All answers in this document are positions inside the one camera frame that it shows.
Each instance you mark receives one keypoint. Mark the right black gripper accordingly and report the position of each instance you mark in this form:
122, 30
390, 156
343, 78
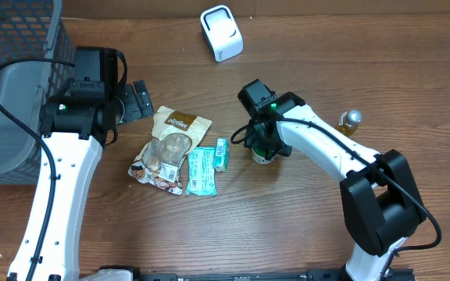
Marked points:
258, 144

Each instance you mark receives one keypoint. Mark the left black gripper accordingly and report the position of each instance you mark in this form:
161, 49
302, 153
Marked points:
130, 109

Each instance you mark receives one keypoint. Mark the green lid seasoning jar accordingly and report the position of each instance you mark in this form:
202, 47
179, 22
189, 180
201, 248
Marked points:
262, 156

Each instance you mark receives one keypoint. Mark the Kleenex pocket tissue pack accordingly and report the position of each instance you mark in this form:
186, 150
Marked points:
221, 156

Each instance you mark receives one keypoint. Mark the brown white snack bag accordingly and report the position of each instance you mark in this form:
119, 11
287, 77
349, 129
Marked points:
174, 136

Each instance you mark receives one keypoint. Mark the mint green wipes pack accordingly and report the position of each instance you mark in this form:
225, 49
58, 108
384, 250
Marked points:
201, 172

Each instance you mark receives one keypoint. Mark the yellow dish soap bottle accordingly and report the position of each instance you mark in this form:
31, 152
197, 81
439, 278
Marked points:
349, 122

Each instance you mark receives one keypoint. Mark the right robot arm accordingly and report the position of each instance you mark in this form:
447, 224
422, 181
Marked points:
380, 199

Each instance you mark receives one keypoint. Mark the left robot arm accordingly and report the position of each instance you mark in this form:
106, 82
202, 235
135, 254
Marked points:
75, 123

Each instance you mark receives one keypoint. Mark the white barcode scanner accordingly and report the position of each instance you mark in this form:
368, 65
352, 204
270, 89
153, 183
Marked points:
221, 32

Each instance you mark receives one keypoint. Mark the grey plastic shopping basket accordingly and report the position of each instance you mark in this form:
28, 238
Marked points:
34, 39

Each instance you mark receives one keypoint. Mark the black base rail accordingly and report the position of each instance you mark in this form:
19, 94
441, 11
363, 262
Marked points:
135, 274

